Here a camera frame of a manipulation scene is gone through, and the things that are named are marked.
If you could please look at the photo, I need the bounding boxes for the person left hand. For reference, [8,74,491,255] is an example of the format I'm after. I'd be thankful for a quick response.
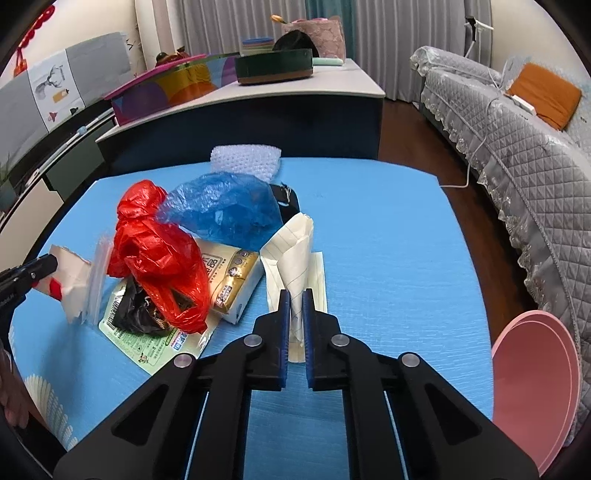
[1,348,29,429]

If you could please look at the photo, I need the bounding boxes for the stacked coloured bowls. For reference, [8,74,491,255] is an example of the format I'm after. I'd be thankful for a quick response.
[240,37,274,56]

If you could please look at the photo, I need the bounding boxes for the pink quilted basket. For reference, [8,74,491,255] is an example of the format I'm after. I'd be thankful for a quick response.
[281,16,346,60]

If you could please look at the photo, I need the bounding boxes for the green snack wrapper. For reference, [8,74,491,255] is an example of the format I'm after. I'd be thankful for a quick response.
[98,280,221,375]

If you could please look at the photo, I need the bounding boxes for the black hat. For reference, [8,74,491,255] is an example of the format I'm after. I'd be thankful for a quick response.
[273,29,320,58]

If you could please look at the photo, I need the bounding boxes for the white top coffee table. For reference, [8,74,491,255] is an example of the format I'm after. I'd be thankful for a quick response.
[96,59,385,175]

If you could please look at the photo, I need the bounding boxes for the colourful storage box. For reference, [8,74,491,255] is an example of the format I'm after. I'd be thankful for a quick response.
[105,53,239,126]

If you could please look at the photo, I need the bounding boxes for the orange cushion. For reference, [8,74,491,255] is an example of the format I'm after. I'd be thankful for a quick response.
[507,63,582,131]

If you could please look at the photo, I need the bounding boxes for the red chinese knot decoration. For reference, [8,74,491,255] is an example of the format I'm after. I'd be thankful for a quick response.
[13,5,55,77]

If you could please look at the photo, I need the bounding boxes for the pink trash bin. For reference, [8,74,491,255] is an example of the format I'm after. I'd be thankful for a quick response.
[492,310,582,474]

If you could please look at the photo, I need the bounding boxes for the white charging cable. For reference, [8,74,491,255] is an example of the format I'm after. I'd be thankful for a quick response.
[438,18,514,190]

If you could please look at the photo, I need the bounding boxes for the red plastic bag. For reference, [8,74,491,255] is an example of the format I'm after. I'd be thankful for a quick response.
[106,180,211,334]

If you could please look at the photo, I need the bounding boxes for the blue plastic bag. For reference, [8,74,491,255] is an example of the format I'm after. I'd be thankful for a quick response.
[156,172,283,251]

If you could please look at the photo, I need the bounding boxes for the dark green round bowl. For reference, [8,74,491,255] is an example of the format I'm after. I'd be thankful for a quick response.
[235,49,314,85]

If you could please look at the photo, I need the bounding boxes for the black plastic bag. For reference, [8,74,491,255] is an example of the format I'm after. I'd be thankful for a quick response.
[112,277,173,337]

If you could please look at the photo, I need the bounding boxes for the grey quilted sofa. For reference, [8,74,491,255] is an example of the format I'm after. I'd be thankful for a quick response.
[410,46,590,435]

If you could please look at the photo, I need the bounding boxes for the cream paper bag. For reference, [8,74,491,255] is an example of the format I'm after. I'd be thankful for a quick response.
[260,249,328,363]

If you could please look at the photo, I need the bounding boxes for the yellow tissue pack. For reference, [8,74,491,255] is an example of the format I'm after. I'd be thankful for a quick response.
[195,238,263,325]

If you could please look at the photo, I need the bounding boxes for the white floor lamp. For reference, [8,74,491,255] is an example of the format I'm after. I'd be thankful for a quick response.
[464,16,494,58]

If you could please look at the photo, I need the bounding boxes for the grey curtains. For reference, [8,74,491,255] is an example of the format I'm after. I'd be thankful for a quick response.
[175,0,493,102]

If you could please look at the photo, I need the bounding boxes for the clear plastic bag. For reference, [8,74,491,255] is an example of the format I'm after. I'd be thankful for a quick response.
[82,235,113,326]

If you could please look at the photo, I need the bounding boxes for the white foam fruit net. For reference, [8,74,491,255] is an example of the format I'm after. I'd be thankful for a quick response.
[211,144,281,183]

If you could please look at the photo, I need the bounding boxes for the tv cabinet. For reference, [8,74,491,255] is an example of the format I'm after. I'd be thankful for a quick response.
[1,109,116,269]

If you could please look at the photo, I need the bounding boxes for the grey covered television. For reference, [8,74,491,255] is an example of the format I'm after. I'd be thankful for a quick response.
[1,32,132,170]

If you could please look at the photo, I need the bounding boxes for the red white torn carton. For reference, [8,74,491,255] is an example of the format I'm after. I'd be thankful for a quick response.
[35,245,92,323]

